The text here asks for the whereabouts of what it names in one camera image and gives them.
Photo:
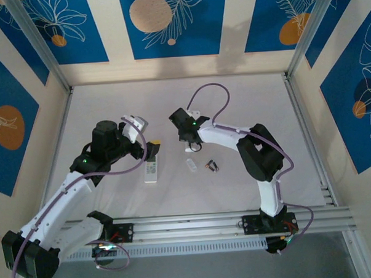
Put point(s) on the translucent battery cover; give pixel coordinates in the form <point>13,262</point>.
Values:
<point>191,165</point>

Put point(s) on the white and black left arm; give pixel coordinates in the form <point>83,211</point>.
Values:
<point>78,233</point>

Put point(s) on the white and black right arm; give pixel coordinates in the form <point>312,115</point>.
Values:
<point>222,137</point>

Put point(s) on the black controller board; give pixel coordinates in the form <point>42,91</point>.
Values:
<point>99,253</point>
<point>273,247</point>

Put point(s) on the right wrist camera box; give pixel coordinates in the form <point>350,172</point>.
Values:
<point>193,112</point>

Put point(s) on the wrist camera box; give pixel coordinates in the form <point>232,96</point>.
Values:
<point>135,125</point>
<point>193,112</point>

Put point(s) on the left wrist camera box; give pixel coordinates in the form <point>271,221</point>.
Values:
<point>135,125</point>

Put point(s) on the aluminium table side rail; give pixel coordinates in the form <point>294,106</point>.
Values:
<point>62,126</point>
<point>305,130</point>

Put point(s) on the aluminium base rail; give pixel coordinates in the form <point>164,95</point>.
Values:
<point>192,226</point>

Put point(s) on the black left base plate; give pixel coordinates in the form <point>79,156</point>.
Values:
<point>128,232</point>

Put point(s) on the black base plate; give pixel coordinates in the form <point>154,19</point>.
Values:
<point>249,225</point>
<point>128,232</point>

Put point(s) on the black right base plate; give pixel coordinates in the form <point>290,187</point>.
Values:
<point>249,225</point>

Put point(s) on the aluminium frame post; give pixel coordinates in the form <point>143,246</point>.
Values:
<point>312,28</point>
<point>39,40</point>

